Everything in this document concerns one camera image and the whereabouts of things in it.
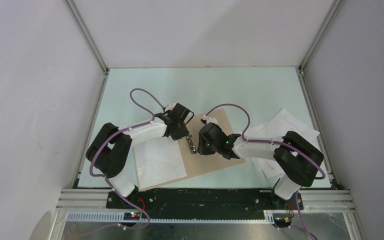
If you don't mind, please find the circuit board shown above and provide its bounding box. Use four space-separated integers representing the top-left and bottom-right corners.
123 212 141 221
274 217 292 228

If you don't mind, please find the right circuit board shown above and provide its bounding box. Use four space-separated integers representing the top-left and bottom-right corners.
274 217 292 228

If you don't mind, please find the white paper sheet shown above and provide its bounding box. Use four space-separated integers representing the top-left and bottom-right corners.
133 137 187 191

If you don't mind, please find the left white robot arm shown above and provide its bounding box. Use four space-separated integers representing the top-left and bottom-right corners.
85 103 192 208

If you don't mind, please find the right corner aluminium post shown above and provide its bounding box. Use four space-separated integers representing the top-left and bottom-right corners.
298 0 346 72

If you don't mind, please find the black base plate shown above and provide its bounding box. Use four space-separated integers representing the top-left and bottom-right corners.
106 187 304 221

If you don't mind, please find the aluminium frame rail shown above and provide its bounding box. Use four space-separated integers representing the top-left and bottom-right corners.
56 188 356 223

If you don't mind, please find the corner aluminium post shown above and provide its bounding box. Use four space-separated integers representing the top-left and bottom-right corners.
298 0 346 72
63 0 109 75

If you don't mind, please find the left circuit board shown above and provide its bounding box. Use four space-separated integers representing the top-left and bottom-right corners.
123 212 141 221

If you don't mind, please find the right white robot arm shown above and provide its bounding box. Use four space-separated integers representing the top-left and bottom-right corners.
197 123 326 209

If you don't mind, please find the printed paper sheet stack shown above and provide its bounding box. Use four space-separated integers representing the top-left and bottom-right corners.
244 107 321 179

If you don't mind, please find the brown cardboard folder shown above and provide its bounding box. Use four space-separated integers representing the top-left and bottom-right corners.
138 108 247 192

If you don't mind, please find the left corner aluminium post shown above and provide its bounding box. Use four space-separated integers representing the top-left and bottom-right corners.
63 0 109 75

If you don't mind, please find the metal folder clip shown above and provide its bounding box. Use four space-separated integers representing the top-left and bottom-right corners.
186 135 198 155

